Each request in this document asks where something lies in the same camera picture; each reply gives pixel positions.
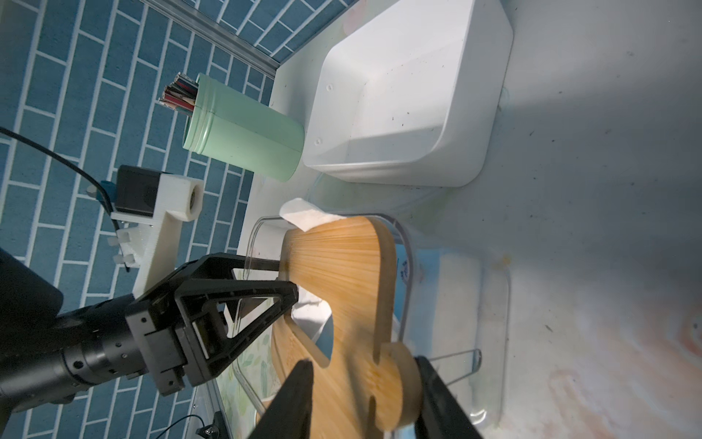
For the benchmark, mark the white plastic box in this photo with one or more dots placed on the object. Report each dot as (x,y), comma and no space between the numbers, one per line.
(410,98)

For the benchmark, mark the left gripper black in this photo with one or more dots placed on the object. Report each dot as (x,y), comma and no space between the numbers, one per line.
(47,357)

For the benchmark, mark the bundle of coloured pencils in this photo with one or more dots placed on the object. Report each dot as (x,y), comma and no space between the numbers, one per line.
(180,95)

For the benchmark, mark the green pencil cup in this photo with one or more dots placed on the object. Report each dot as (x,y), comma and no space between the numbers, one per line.
(232,128)

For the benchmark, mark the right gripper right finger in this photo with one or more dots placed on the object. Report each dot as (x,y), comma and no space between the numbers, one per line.
(441,417)

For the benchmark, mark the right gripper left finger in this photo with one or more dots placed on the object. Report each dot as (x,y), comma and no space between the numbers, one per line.
(290,413)

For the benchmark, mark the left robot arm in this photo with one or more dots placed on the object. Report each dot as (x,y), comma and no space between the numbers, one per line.
(186,330)

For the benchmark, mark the bamboo lid with slot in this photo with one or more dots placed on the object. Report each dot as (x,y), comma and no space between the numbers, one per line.
(369,385)

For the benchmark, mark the clear plastic tissue box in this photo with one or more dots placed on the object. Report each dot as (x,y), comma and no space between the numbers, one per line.
(450,306)

